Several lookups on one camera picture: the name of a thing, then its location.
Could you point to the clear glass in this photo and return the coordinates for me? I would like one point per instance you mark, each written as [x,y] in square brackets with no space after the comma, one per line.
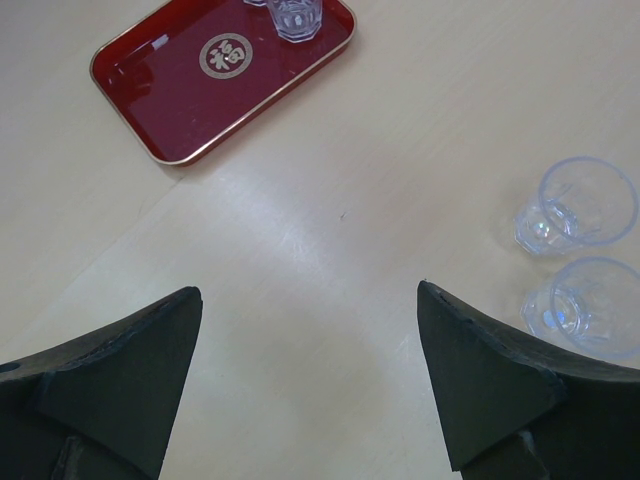
[296,21]
[581,202]
[257,3]

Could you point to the clear glass far right corner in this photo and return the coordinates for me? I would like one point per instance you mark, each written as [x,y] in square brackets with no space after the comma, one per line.
[590,306]

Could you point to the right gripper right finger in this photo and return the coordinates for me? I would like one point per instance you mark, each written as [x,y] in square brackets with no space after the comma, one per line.
[512,406]

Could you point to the red lacquer tray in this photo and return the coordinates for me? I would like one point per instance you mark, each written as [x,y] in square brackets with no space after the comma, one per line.
[192,73]

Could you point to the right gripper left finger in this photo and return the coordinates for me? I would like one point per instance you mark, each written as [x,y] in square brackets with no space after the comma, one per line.
[102,405]

